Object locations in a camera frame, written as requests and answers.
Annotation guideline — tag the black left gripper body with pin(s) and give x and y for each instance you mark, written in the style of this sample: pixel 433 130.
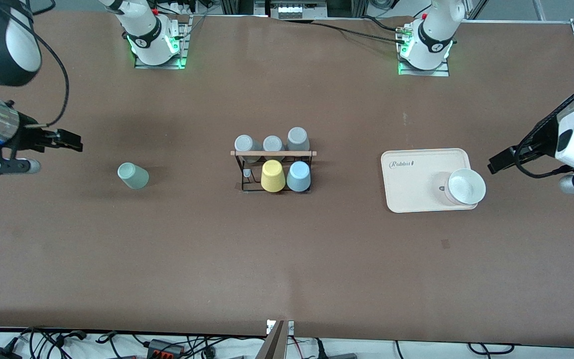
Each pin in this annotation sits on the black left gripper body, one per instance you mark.
pixel 530 148

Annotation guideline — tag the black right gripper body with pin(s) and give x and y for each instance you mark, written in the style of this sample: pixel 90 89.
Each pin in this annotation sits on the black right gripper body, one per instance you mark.
pixel 29 135

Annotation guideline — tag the pale green cup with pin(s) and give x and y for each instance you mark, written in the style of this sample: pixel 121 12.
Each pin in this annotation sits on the pale green cup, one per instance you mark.
pixel 133 176

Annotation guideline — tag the light blue cup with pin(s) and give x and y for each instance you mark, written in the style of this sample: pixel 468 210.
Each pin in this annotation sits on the light blue cup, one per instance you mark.
pixel 299 177

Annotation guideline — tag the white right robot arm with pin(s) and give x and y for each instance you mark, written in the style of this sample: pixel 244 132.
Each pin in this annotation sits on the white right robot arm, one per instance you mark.
pixel 142 30

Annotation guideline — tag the white bowl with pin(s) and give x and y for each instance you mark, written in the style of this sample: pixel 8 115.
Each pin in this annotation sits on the white bowl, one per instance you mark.
pixel 466 187

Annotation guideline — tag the beige plastic tray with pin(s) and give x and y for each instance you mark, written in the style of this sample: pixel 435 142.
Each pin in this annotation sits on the beige plastic tray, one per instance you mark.
pixel 411 184

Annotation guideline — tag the grey cup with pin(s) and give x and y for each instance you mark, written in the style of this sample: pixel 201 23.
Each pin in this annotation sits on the grey cup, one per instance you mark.
pixel 273 143
pixel 298 138
pixel 246 144

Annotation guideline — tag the yellow cup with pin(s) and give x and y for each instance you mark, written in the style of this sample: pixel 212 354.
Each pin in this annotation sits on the yellow cup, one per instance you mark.
pixel 273 177

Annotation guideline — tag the black power adapter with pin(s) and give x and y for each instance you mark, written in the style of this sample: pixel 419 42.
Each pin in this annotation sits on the black power adapter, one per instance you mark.
pixel 0 354

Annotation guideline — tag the black power strip orange switches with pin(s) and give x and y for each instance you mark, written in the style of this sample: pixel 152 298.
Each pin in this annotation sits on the black power strip orange switches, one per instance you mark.
pixel 165 349

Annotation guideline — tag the grey terminal block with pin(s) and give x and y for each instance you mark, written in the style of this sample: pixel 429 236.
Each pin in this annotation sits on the grey terminal block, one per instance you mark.
pixel 297 10

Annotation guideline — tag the white marker tag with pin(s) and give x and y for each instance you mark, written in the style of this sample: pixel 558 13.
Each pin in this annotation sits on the white marker tag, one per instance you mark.
pixel 270 326

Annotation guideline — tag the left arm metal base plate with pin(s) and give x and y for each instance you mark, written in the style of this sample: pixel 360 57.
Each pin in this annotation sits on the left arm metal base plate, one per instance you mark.
pixel 424 72

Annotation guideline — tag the grey metal stand post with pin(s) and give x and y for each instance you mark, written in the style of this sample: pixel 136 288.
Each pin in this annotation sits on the grey metal stand post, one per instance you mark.
pixel 273 344

